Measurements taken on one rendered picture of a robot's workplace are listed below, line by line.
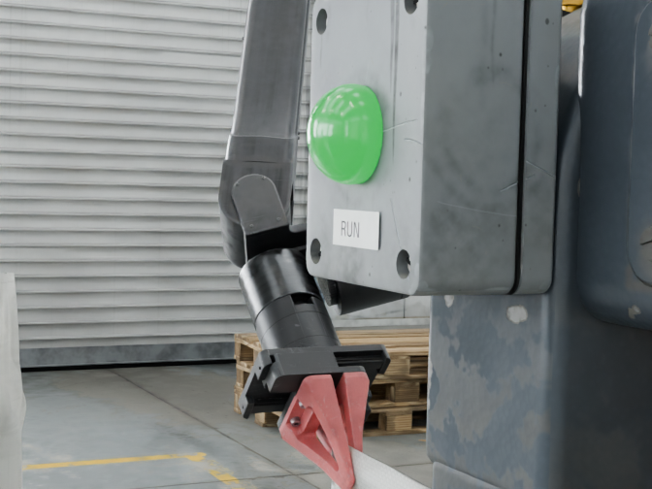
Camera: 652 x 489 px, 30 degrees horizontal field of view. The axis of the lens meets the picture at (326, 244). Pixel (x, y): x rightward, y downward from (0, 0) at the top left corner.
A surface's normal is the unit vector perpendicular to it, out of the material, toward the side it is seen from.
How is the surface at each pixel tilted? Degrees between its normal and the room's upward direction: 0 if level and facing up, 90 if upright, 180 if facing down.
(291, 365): 42
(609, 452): 90
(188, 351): 90
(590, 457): 90
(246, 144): 53
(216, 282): 86
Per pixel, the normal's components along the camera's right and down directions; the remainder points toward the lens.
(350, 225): -0.90, 0.00
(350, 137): -0.19, 0.14
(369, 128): 0.31, -0.05
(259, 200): 0.01, -0.56
